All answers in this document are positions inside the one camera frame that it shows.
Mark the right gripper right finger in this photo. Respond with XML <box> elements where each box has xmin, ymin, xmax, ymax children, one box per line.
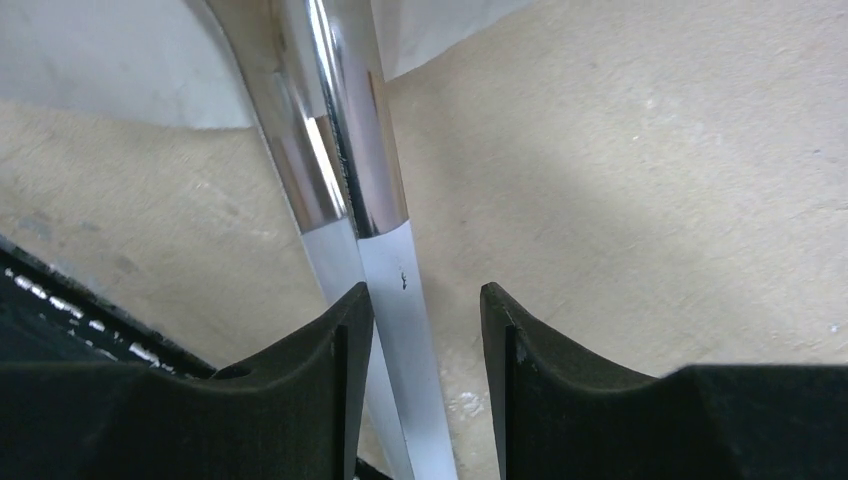
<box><xmin>480</xmin><ymin>282</ymin><xmax>847</xmax><ymax>479</ymax></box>

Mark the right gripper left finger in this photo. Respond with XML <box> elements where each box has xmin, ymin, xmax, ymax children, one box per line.
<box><xmin>0</xmin><ymin>282</ymin><xmax>376</xmax><ymax>480</ymax></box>

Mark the patterned white paper bag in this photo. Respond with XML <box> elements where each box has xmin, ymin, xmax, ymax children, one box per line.
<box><xmin>1</xmin><ymin>1</ymin><xmax>533</xmax><ymax>129</ymax></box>

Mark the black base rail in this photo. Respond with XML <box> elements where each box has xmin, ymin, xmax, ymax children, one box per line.
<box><xmin>0</xmin><ymin>235</ymin><xmax>392</xmax><ymax>480</ymax></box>

